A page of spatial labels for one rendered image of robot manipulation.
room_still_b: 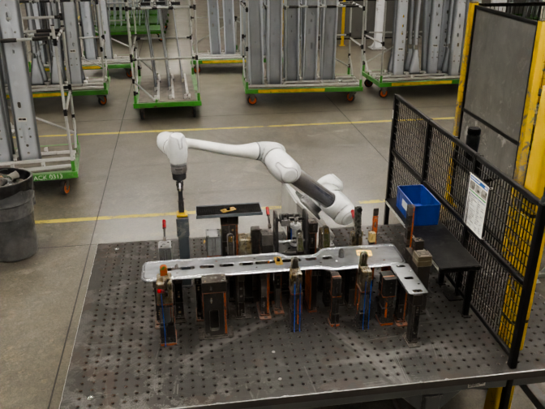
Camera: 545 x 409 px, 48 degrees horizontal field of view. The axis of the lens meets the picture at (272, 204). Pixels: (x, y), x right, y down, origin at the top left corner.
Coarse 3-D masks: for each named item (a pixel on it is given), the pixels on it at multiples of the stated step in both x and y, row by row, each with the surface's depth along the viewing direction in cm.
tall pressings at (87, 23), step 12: (36, 12) 1101; (84, 12) 1139; (96, 12) 1149; (36, 24) 1106; (60, 24) 1142; (84, 24) 1146; (108, 24) 1160; (84, 36) 1153; (108, 36) 1161; (84, 48) 1167; (96, 48) 1190; (108, 48) 1168
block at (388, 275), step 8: (384, 272) 316; (392, 272) 316; (384, 280) 309; (392, 280) 309; (384, 288) 311; (392, 288) 311; (384, 296) 313; (392, 296) 314; (384, 304) 316; (392, 304) 317; (384, 312) 318; (392, 312) 318; (376, 320) 325; (384, 320) 320; (392, 320) 320
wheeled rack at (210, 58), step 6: (192, 18) 1239; (198, 18) 1240; (204, 18) 1242; (234, 18) 1249; (192, 42) 1259; (192, 48) 1243; (198, 54) 1232; (204, 54) 1214; (210, 54) 1214; (216, 54) 1215; (222, 54) 1216; (228, 54) 1217; (234, 54) 1219; (282, 54) 1229; (198, 60) 1182; (204, 60) 1184; (210, 60) 1185; (216, 60) 1186; (222, 60) 1187; (228, 60) 1188; (234, 60) 1189; (240, 60) 1191; (246, 60) 1192; (264, 60) 1197; (282, 60) 1201
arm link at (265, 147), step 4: (260, 144) 345; (264, 144) 346; (268, 144) 346; (272, 144) 347; (276, 144) 348; (280, 144) 352; (260, 148) 344; (264, 148) 345; (268, 148) 344; (272, 148) 343; (276, 148) 344; (280, 148) 346; (284, 148) 353; (260, 152) 344; (264, 152) 344; (268, 152) 342; (260, 156) 345; (264, 156) 344; (260, 160) 350; (264, 164) 348
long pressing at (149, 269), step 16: (224, 256) 326; (240, 256) 326; (256, 256) 326; (272, 256) 326; (288, 256) 326; (304, 256) 326; (320, 256) 326; (336, 256) 326; (352, 256) 326; (368, 256) 326; (384, 256) 326; (400, 256) 326; (144, 272) 312; (176, 272) 312; (192, 272) 312; (208, 272) 312; (224, 272) 312; (240, 272) 312; (256, 272) 312; (272, 272) 313
